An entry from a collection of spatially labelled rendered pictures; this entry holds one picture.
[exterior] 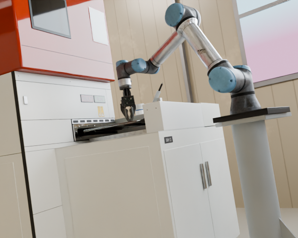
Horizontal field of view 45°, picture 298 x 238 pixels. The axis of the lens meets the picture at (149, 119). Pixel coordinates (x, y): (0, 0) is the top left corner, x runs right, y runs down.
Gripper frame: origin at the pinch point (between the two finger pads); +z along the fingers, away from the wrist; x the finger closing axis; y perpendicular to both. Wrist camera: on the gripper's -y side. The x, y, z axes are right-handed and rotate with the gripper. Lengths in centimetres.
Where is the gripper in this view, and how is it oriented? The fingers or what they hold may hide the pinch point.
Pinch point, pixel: (129, 121)
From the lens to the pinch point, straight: 211.6
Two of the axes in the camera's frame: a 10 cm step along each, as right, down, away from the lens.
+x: 9.8, -1.4, 1.4
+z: 1.5, 9.9, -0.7
